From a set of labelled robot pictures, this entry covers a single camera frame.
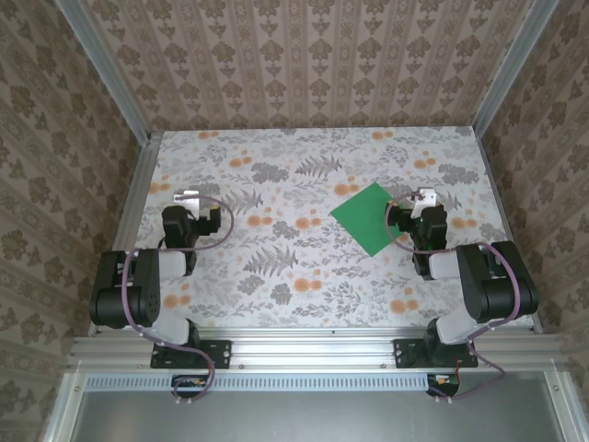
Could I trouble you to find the green paper sheet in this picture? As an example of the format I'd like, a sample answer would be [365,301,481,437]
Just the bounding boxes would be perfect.
[329,182,409,257]

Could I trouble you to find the floral table cover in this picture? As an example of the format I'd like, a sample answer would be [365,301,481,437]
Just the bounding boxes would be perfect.
[112,127,537,329]

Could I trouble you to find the small black connector module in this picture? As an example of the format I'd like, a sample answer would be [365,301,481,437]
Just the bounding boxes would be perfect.
[426,373,461,398]
[170,375,214,401]

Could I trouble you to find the grey metal panel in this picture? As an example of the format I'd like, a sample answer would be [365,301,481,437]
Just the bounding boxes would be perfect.
[43,372,589,442]

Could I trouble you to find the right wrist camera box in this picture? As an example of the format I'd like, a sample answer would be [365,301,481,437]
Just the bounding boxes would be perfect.
[410,187,437,218]

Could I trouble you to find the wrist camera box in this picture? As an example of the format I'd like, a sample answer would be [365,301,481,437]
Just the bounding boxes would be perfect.
[410,187,437,218]
[173,189,202,215]

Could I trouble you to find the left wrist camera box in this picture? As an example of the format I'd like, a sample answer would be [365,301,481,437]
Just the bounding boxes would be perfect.
[173,189,202,215]

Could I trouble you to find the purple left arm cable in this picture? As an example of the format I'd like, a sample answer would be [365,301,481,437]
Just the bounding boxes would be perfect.
[120,192,235,406]

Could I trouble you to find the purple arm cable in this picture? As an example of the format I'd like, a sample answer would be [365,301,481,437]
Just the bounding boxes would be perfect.
[120,192,235,406]
[385,191,528,401]

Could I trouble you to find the aluminium side rail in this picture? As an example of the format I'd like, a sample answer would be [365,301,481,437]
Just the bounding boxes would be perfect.
[473,131,544,335]
[89,132,163,335]

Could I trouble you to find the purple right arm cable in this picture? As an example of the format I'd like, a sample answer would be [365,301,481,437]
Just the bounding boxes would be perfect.
[385,191,528,401]

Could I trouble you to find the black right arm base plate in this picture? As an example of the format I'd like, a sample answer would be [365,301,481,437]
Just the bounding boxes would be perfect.
[393,338,479,371]

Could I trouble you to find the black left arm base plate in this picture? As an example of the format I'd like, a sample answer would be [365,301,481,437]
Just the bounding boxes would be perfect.
[151,339,232,370]

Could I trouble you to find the long aluminium mounting rail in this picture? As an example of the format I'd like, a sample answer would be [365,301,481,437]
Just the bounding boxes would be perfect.
[68,329,570,374]

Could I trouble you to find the aluminium frame post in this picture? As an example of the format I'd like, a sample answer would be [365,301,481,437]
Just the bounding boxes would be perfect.
[54,0,153,144]
[471,0,562,134]

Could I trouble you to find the slotted grey cable duct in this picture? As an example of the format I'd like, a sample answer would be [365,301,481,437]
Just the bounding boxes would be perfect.
[85,372,461,390]

